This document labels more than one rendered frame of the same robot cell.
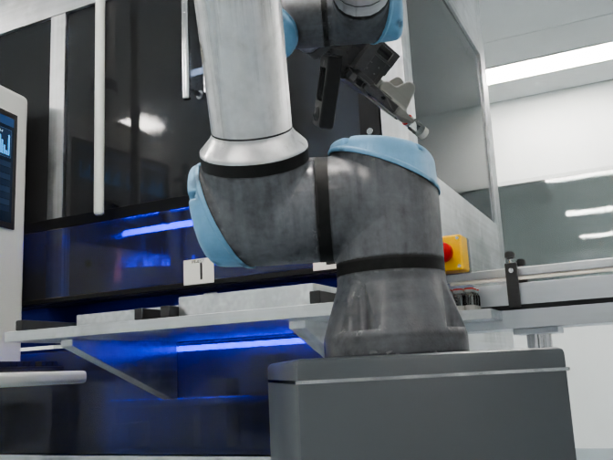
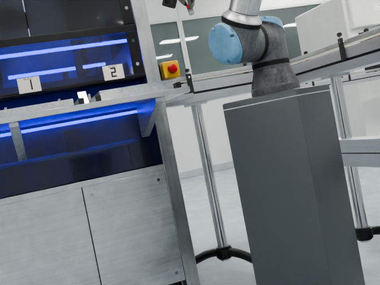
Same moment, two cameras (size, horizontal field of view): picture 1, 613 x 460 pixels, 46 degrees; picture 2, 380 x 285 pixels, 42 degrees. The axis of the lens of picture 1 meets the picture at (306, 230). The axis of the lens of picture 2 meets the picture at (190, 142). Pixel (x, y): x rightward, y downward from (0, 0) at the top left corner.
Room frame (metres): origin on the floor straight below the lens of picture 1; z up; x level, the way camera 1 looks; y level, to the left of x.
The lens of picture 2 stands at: (-0.14, 1.16, 0.75)
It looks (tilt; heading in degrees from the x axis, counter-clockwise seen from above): 2 degrees down; 317
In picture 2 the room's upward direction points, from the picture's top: 11 degrees counter-clockwise
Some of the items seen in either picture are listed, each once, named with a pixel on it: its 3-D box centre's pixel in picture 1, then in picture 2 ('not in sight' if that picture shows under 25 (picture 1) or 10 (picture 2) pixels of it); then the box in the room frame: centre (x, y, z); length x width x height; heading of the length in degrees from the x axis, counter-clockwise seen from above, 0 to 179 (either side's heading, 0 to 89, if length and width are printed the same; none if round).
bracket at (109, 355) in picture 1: (124, 371); (18, 143); (1.56, 0.40, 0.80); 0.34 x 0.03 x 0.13; 155
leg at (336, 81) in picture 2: not in sight; (350, 158); (0.99, -0.85, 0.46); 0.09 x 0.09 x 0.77; 65
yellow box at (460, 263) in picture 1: (448, 255); (169, 70); (1.45, -0.29, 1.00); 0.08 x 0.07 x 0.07; 155
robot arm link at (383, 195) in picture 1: (379, 202); (264, 40); (0.77, -0.08, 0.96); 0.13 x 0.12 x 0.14; 87
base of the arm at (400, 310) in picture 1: (392, 308); (273, 77); (0.77, -0.09, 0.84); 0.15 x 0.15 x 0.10
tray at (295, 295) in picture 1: (290, 307); (128, 95); (1.35, 0.04, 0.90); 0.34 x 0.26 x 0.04; 154
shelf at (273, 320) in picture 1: (225, 329); (83, 111); (1.46, 0.17, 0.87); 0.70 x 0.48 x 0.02; 65
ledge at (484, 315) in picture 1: (466, 317); (175, 99); (1.48, -0.32, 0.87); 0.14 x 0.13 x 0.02; 155
